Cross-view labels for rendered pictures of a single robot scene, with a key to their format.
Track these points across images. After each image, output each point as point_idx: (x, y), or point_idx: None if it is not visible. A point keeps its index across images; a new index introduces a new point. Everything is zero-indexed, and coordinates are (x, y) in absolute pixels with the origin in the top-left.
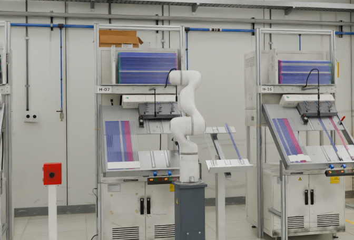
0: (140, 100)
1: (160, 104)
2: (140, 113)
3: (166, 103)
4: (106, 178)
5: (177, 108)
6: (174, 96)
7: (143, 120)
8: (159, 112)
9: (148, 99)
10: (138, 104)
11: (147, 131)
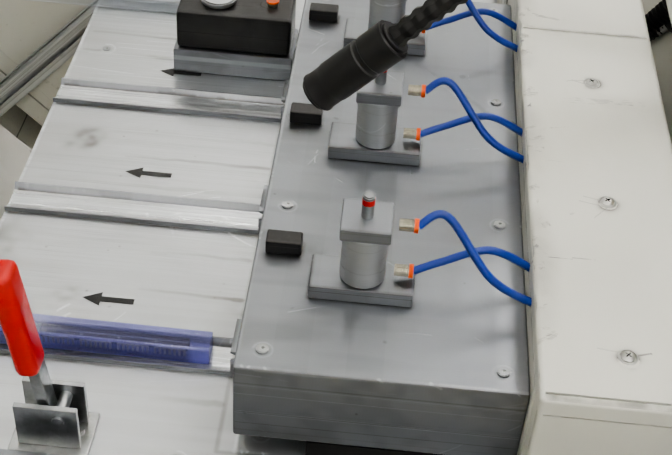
0: None
1: (496, 180)
2: None
3: (523, 247)
4: (6, 160)
5: (372, 347)
6: (660, 335)
7: (231, 13)
8: (327, 136)
9: (551, 48)
10: (487, 3)
11: (99, 81)
